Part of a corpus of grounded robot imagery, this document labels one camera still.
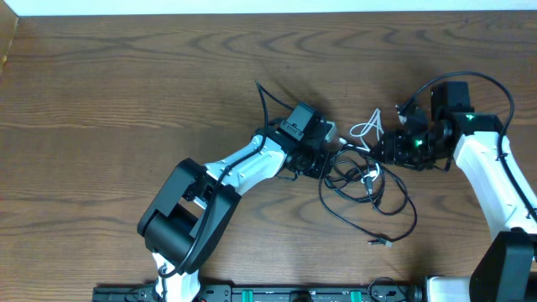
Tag white USB cable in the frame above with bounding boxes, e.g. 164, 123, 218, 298
338, 107, 386, 185

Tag black USB cable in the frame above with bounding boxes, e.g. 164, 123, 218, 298
317, 140, 419, 247

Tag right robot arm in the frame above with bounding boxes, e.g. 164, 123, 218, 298
371, 81, 536, 302

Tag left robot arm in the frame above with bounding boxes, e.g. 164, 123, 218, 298
137, 103, 336, 301

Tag cardboard panel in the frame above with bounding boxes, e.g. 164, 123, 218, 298
0, 0, 19, 73

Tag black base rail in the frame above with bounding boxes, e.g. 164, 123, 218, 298
91, 277, 427, 302

